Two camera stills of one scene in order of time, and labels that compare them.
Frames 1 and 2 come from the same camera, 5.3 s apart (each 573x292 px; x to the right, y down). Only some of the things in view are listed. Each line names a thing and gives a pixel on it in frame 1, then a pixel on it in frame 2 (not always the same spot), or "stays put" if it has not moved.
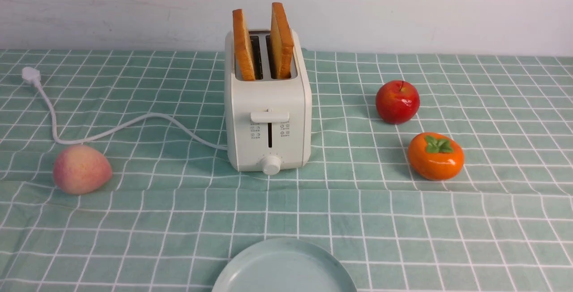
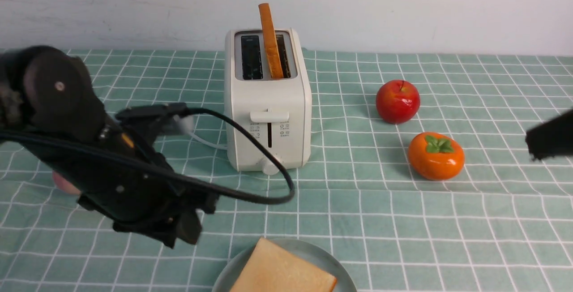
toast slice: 282,42 to 270,42
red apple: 397,102 stays put
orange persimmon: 434,157 stays put
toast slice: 243,49 to 274,267
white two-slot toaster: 267,96 stays put
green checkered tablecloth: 171,212 stays put
